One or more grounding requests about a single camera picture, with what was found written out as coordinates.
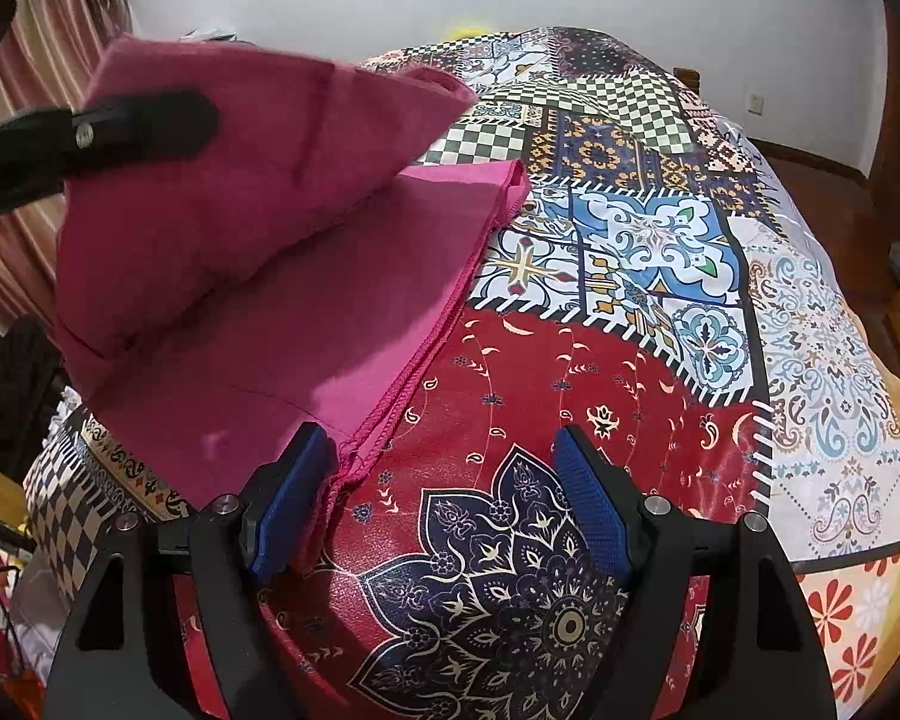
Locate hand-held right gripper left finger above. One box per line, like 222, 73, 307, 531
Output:
45, 422, 343, 720

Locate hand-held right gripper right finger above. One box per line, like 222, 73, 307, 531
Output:
551, 424, 835, 720

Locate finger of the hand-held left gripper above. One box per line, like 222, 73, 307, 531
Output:
0, 88, 221, 227

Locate pink pants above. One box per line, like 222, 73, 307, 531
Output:
49, 34, 532, 572

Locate striped brown curtain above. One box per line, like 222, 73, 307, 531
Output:
0, 0, 133, 332

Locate patchwork printed blanket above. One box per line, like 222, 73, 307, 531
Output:
22, 26, 900, 720

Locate dark cloth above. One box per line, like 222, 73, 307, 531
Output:
0, 315, 68, 482

